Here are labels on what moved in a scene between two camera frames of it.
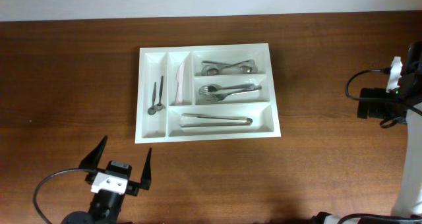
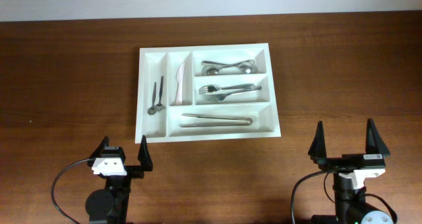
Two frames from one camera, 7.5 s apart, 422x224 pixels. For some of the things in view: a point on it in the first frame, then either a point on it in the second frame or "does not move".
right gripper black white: x=374 y=110 → x=374 y=151
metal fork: x=215 y=97 does not move
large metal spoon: x=211 y=70 does not move
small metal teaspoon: x=153 y=110 does not move
